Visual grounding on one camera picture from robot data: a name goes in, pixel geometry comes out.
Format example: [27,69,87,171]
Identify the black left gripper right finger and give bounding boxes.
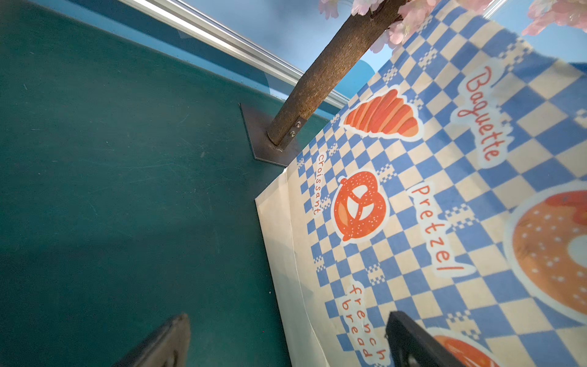
[385,311,464,367]

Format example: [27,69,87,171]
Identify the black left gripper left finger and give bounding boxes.
[113,313,190,367]

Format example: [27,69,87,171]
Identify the blue checkered paper bag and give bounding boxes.
[255,1,586,366]

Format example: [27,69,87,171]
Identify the pink cherry blossom tree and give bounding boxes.
[242,1,586,166]

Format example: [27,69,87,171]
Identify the aluminium frame rail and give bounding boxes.
[126,0,342,100]

